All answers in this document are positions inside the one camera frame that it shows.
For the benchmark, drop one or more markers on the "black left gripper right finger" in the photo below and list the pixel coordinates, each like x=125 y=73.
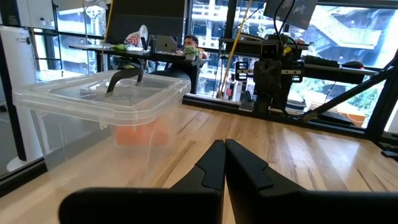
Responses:
x=280 y=205

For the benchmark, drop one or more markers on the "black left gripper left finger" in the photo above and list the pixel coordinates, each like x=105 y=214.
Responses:
x=174 y=205

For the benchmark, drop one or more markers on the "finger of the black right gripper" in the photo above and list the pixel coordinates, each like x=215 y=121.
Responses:
x=274 y=83
x=261 y=83

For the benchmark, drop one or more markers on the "orange bandage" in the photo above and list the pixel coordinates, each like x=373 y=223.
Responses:
x=140 y=135

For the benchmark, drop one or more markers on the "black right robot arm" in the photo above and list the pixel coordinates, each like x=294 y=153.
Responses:
x=262 y=104

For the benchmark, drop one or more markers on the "black keyboard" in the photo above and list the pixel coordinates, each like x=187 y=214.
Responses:
x=320 y=61

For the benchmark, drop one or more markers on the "green plant in white pot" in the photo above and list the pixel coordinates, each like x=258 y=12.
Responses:
x=191 y=53

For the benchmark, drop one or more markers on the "black desk with keyboard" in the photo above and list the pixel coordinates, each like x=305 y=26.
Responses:
x=342 y=76

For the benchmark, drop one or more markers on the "black computer monitor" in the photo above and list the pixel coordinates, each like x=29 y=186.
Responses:
x=292 y=14

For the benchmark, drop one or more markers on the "black computer mouse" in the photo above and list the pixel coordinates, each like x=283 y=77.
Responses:
x=353 y=64

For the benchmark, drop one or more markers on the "black office desk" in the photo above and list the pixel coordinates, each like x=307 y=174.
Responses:
x=140 y=56

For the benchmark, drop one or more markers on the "large black screen panel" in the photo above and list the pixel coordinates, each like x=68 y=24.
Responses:
x=146 y=17

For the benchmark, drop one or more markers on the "white bag with red print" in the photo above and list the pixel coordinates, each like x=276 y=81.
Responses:
x=135 y=37

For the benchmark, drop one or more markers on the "green object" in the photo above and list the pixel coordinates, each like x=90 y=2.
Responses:
x=118 y=47

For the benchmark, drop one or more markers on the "white whiteboard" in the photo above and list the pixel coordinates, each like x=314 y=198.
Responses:
x=34 y=12

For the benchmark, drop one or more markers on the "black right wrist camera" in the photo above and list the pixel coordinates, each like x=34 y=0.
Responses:
x=269 y=51

